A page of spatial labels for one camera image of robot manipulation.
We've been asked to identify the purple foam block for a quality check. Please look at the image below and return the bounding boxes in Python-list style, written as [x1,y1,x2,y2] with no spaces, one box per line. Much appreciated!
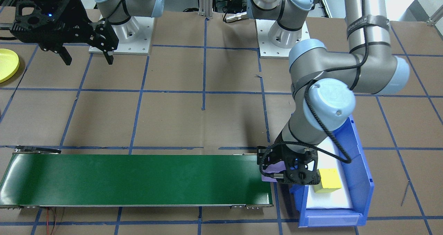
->
[261,161,288,183]

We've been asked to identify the yellow foam block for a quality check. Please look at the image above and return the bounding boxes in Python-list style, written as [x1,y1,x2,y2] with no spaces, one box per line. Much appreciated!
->
[313,168,342,194]

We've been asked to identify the yellow round plate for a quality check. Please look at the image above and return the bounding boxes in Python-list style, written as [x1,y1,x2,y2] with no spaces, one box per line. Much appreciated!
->
[0,48,20,83]

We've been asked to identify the white foam bin liner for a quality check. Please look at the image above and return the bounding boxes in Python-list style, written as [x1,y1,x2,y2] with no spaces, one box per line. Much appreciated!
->
[305,138,353,209]

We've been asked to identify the blue plastic storage bin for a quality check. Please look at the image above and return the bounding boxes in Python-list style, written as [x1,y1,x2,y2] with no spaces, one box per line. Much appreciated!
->
[289,115,375,227]

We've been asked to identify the silver cylindrical connector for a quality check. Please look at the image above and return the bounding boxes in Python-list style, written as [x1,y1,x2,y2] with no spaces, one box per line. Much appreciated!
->
[223,12,248,23]

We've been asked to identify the green belt conveyor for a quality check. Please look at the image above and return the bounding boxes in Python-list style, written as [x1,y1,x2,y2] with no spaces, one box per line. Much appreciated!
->
[0,146,274,209]

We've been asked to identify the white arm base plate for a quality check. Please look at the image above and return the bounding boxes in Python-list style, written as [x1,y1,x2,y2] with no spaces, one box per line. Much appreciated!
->
[255,20,315,59]
[89,16,154,55]

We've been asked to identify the thin red cable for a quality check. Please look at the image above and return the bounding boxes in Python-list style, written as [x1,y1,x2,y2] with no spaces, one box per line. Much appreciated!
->
[45,207,58,235]

